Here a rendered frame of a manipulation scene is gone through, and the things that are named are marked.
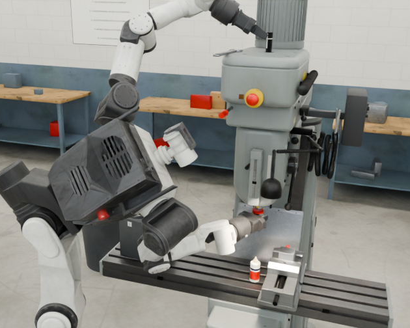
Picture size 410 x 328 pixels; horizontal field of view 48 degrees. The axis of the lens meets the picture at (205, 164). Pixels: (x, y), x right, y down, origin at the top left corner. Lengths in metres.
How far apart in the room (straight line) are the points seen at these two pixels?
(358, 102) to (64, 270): 1.26
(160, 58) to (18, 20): 2.27
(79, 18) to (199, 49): 1.79
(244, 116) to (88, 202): 0.64
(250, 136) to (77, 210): 0.69
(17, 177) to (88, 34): 5.45
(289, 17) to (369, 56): 4.09
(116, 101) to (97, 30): 5.39
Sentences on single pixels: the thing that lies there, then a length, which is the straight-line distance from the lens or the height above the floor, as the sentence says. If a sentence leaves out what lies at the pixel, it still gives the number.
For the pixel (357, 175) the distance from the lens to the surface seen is 5.62.
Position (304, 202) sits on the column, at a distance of 2.24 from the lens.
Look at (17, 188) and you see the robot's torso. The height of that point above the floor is 1.50.
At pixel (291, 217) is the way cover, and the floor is 1.10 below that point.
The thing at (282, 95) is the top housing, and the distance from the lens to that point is 1.51.
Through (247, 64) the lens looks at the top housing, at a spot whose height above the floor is 1.86.
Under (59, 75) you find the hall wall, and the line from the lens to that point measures 7.19.
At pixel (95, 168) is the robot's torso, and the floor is 1.60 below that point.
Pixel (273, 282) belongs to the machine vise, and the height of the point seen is 1.04.
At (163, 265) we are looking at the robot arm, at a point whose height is 1.20.
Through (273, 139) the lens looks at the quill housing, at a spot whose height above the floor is 1.59.
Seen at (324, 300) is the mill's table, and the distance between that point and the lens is 1.92.
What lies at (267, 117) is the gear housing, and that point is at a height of 1.68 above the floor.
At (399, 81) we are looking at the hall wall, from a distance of 5.97.
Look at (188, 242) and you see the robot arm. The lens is 1.67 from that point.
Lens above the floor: 2.03
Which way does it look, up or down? 18 degrees down
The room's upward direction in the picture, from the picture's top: 2 degrees clockwise
